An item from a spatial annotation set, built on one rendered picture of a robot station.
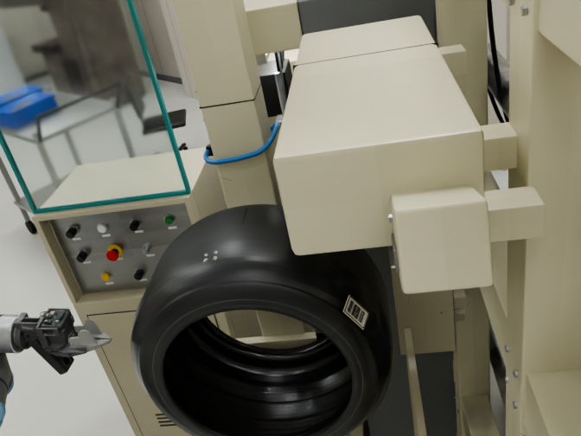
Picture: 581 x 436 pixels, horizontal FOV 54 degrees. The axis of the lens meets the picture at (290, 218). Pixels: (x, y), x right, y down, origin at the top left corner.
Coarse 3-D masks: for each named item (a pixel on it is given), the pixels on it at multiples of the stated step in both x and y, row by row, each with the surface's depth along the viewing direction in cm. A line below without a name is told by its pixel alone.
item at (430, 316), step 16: (400, 288) 146; (400, 304) 149; (416, 304) 148; (432, 304) 148; (448, 304) 148; (400, 320) 152; (416, 320) 151; (432, 320) 151; (448, 320) 150; (400, 336) 154; (416, 336) 154; (432, 336) 154; (448, 336) 153; (416, 352) 157; (432, 352) 157
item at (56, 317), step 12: (24, 312) 135; (48, 312) 134; (60, 312) 134; (24, 324) 132; (36, 324) 131; (48, 324) 131; (60, 324) 131; (72, 324) 136; (24, 336) 134; (36, 336) 134; (48, 336) 131; (60, 336) 132; (72, 336) 136; (24, 348) 134; (48, 348) 133; (60, 348) 133
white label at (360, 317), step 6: (348, 300) 111; (354, 300) 112; (348, 306) 111; (354, 306) 112; (360, 306) 113; (348, 312) 110; (354, 312) 111; (360, 312) 112; (366, 312) 113; (354, 318) 111; (360, 318) 112; (366, 318) 113; (360, 324) 111
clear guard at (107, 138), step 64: (0, 0) 157; (64, 0) 156; (128, 0) 154; (0, 64) 166; (64, 64) 165; (128, 64) 163; (0, 128) 177; (64, 128) 175; (128, 128) 174; (64, 192) 187; (128, 192) 185
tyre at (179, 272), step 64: (192, 256) 116; (256, 256) 111; (320, 256) 115; (192, 320) 113; (320, 320) 111; (384, 320) 119; (192, 384) 145; (256, 384) 155; (320, 384) 151; (384, 384) 122
